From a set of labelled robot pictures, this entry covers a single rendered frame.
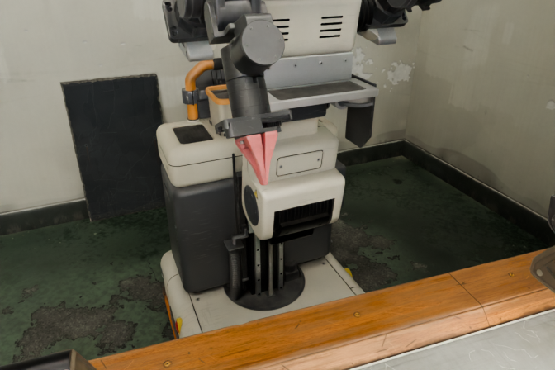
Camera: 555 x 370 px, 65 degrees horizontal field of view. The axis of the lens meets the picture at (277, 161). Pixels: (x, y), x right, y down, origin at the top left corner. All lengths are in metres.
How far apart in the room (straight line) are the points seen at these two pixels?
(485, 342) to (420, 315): 0.10
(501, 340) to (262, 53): 0.58
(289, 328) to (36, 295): 1.57
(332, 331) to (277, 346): 0.09
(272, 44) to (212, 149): 0.71
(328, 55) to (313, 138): 0.21
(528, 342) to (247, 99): 0.58
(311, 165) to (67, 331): 1.24
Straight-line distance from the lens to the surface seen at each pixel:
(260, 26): 0.57
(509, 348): 0.82
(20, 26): 2.28
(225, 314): 1.44
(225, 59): 0.63
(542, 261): 0.43
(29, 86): 2.33
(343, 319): 0.75
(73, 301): 2.06
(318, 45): 0.97
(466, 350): 0.79
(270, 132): 0.61
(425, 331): 0.77
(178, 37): 0.87
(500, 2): 2.57
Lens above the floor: 1.29
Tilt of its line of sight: 26 degrees down
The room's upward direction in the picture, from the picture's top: straight up
